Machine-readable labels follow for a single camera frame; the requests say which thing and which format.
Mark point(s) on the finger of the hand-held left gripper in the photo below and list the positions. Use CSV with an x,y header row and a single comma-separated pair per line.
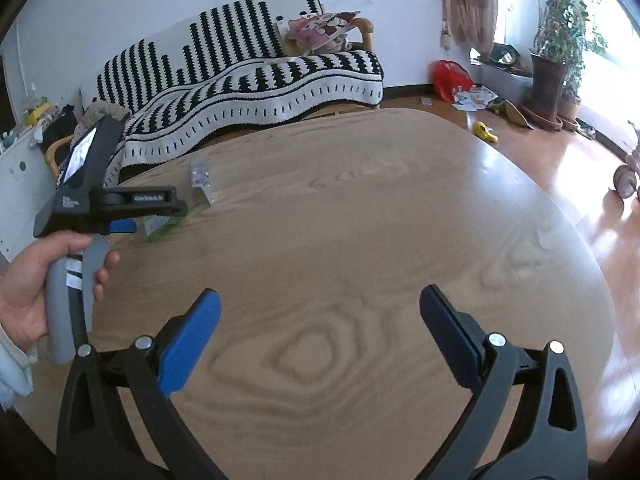
x,y
122,226
176,207

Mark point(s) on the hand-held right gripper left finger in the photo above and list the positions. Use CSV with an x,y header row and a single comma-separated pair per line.
x,y
195,345

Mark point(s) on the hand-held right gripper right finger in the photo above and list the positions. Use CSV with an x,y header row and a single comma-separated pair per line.
x,y
450,340

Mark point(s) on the green plastic packet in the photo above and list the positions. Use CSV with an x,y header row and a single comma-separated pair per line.
x,y
160,230

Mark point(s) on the person's left hand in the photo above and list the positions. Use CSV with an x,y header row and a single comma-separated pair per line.
x,y
25,295

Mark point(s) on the clear plastic wrapper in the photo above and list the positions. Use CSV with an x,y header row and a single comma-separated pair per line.
x,y
200,177

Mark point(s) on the white cabinet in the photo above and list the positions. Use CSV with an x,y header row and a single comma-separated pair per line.
x,y
20,195

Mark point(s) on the black bag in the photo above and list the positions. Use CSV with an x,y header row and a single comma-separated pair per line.
x,y
60,130

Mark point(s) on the yellow object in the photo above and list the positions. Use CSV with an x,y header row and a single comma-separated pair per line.
x,y
37,115

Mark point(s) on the brown fuzzy cushion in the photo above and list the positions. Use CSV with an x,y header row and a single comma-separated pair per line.
x,y
105,110

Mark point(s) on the black white striped blanket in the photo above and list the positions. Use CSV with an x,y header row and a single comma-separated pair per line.
x,y
240,85

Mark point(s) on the yellow toy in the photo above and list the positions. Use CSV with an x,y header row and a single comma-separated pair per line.
x,y
484,131

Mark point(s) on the pink printed cushion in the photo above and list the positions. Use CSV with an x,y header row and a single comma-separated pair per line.
x,y
325,27

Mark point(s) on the tan dustpan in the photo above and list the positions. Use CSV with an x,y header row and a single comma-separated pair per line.
x,y
515,114

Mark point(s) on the pile of white papers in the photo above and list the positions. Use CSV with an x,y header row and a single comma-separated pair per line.
x,y
472,97

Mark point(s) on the terracotta plant pot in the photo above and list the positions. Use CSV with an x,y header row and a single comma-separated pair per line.
x,y
569,107

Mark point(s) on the red plastic bag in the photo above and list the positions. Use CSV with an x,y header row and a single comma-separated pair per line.
x,y
447,77

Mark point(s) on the tall potted plant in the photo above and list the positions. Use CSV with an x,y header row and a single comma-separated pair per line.
x,y
547,85

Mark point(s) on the dark round object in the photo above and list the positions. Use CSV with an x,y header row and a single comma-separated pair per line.
x,y
502,54

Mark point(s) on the patterned curtain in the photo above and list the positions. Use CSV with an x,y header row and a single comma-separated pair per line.
x,y
470,5

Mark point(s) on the wooden frame sofa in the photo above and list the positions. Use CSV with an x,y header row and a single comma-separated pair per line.
x,y
369,27

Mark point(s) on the hanging wall ornament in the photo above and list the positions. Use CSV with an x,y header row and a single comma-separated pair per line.
x,y
444,40

